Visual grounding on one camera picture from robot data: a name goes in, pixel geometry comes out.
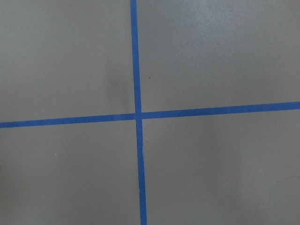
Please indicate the brown paper table cover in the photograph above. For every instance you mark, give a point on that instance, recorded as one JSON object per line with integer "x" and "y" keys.
{"x": 149, "y": 112}

